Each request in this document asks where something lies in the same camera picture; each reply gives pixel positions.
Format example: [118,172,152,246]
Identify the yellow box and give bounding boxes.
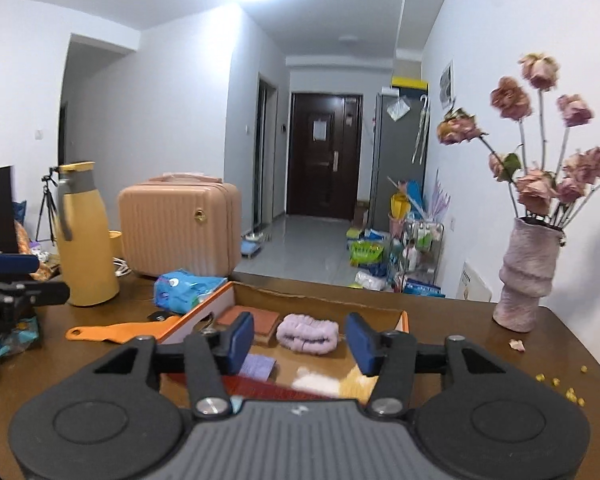
[391,76,430,96]

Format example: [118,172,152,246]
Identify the wall poster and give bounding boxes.
[439,60,455,111]

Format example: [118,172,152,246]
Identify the yellow bucket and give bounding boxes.
[390,192,413,218]

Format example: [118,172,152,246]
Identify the blue tissue pack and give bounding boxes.
[154,269,228,316]

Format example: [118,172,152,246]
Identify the pink ceramic vase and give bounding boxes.
[492,216,566,333]

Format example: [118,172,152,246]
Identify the dark entrance door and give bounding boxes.
[286,92,363,221]

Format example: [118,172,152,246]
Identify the dried pink roses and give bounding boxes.
[437,52,600,228]

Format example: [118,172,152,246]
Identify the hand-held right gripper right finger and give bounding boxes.
[345,312,528,418]

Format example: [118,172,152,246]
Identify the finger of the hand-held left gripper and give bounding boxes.
[0,247,41,275]
[0,280,71,307]

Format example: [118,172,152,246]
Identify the orange shoehorn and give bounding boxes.
[65,322,181,346]

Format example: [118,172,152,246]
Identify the scattered yellow crumbs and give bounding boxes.
[532,365,588,406]

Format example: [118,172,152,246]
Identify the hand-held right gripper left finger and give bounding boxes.
[75,312,255,418]

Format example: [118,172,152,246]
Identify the green and blue bag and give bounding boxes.
[349,240,388,268]

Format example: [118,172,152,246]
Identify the wire storage rack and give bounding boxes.
[387,215,446,293]

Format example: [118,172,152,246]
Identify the white folded umbrella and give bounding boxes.
[412,95,429,163]

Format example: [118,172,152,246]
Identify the yellow cup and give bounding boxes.
[109,230,126,271]

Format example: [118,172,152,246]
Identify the yellow and white plush toy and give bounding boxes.
[292,365,381,402]

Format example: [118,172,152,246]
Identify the purple fluffy headband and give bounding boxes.
[276,313,339,356]

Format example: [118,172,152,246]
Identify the teal snack wrapper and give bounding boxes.
[0,317,41,361]

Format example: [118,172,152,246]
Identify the grey fridge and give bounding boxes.
[367,92,428,233]

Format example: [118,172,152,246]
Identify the purple umbrella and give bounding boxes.
[430,170,453,221]

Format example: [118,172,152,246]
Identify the purple cloth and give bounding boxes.
[240,354,276,381]

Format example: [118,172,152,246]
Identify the pink ribbed suitcase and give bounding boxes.
[117,174,242,279]

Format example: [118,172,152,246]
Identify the orange snack packet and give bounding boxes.
[12,220,61,281]

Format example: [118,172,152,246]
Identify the yellow thermos jug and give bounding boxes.
[55,161,121,307]

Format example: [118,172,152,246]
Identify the red cardboard box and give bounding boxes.
[157,281,411,403]

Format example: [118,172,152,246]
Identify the black tripod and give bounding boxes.
[35,172,61,246]

